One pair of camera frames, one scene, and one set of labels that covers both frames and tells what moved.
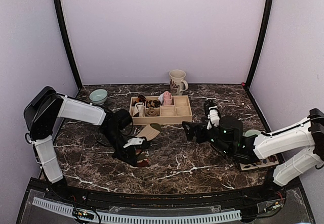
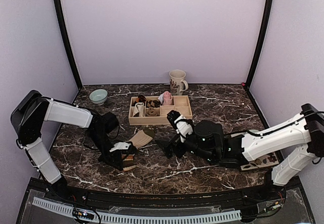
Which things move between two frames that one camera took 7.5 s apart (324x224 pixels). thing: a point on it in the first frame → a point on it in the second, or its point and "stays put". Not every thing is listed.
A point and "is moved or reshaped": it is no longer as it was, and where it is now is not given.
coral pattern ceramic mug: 176,80 stays put
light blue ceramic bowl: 98,96 stays put
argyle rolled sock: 142,98 stays put
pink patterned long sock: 167,97 stays put
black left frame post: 67,38 stays put
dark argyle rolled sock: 153,103 stays put
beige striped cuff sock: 151,132 is moved or reshaped
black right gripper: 194,127 → 167,147
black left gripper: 124,155 → 110,160
